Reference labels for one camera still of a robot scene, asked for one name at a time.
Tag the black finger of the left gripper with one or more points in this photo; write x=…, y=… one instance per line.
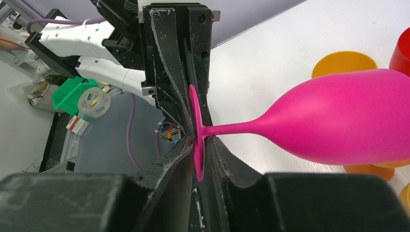
x=163, y=28

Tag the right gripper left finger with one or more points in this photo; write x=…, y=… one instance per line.
x=156, y=199

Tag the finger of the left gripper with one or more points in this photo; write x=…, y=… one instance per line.
x=198, y=45

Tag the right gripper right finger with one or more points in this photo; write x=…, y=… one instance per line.
x=244, y=200

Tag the yellow wine glass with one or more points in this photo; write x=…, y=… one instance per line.
x=343, y=62
x=404, y=197

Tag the magenta wine glass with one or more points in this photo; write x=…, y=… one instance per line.
x=347, y=118

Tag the red wine glass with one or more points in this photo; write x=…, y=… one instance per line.
x=400, y=60

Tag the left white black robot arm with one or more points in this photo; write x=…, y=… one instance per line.
x=111, y=49

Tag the clear tape roll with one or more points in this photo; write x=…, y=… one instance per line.
x=94, y=103

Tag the red white small box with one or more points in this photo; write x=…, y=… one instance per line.
x=77, y=125

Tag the green plastic bin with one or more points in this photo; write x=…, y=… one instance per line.
x=67, y=96

